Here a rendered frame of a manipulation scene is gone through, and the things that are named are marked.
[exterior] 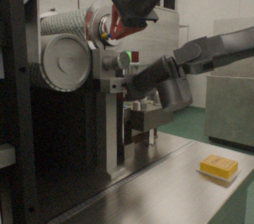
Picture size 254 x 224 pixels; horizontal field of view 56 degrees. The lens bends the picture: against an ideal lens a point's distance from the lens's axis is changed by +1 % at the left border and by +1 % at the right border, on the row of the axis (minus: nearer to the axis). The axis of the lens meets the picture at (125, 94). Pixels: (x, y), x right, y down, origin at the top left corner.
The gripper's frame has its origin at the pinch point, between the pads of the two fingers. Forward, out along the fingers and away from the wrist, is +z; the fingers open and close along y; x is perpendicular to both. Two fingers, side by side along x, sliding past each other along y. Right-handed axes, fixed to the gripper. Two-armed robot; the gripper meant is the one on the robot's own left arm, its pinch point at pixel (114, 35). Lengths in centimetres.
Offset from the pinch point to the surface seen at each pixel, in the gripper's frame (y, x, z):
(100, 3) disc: -0.3, 8.4, -1.5
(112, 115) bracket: -2.7, -15.3, 10.9
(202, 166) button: 12.5, -36.1, 6.9
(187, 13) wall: 451, 193, 155
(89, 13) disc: -3.9, 6.5, -0.1
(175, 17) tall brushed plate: 87, 33, 23
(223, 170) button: 12.7, -38.6, 2.5
